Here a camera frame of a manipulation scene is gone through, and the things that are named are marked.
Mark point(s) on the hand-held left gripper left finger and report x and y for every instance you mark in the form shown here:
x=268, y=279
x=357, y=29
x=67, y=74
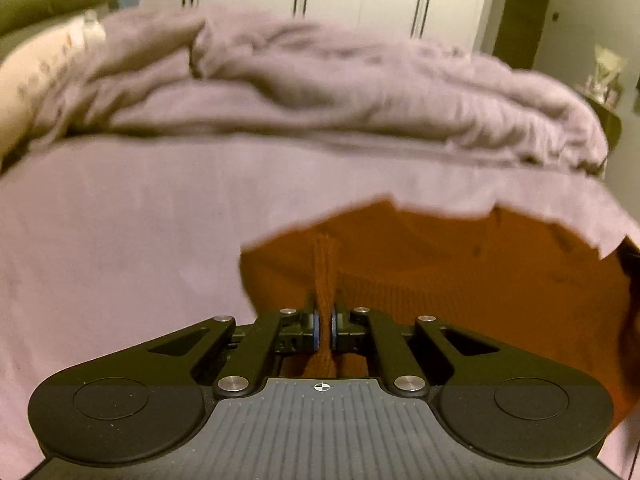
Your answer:
x=314, y=332

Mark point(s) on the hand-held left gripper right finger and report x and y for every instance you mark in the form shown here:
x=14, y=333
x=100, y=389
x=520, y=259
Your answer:
x=334, y=332

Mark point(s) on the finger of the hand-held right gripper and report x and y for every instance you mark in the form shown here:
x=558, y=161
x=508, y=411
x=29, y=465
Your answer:
x=631, y=265

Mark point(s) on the brown button cardigan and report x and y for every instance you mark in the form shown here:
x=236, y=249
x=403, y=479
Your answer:
x=450, y=270

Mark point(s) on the small side table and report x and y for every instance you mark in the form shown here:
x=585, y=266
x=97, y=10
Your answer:
x=607, y=120

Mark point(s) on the wrapped flower bouquet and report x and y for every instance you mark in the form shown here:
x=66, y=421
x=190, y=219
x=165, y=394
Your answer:
x=607, y=72

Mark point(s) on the purple fleece bed sheet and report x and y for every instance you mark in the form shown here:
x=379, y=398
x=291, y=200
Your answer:
x=125, y=240

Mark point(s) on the crumpled purple duvet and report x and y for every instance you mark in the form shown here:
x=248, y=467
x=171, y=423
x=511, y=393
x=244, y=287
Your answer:
x=325, y=75

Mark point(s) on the cream patterned pillow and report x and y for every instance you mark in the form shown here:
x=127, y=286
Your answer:
x=40, y=75

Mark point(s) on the green padded headboard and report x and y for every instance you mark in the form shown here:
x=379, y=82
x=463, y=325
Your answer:
x=45, y=0

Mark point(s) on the dark wooden post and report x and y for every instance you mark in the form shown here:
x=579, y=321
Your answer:
x=522, y=10

